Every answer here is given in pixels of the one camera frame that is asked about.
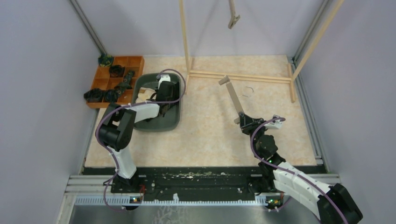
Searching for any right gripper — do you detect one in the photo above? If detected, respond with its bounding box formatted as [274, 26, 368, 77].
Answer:
[240, 113, 269, 159]

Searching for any beige cotton underwear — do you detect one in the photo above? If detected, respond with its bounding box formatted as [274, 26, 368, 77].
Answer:
[135, 87, 156, 104]

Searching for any beige clip hanger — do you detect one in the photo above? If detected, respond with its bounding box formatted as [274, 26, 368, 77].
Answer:
[219, 75, 254, 115]

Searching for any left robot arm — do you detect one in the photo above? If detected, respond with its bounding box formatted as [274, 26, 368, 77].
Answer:
[95, 81, 181, 193]

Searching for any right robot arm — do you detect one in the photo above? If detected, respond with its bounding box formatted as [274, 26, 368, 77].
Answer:
[238, 112, 363, 224]

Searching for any dark green plastic bin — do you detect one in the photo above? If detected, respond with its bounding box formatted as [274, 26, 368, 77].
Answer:
[132, 72, 184, 132]

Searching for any orange compartment tray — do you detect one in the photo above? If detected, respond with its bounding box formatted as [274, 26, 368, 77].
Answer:
[86, 56, 145, 109]

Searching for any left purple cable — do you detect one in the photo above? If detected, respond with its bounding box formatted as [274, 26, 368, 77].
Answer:
[94, 68, 187, 213]

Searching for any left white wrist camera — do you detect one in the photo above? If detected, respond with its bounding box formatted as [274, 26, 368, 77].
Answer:
[156, 74, 171, 89]

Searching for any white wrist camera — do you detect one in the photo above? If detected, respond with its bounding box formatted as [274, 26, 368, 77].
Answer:
[156, 74, 171, 89]
[265, 115, 286, 129]

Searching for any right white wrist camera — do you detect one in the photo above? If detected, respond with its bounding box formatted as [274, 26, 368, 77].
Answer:
[265, 115, 286, 129]

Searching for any wooden clothes rack frame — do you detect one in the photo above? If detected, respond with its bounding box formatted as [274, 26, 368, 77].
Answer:
[178, 0, 343, 103]

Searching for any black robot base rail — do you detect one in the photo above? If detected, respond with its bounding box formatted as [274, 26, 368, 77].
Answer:
[108, 165, 295, 203]

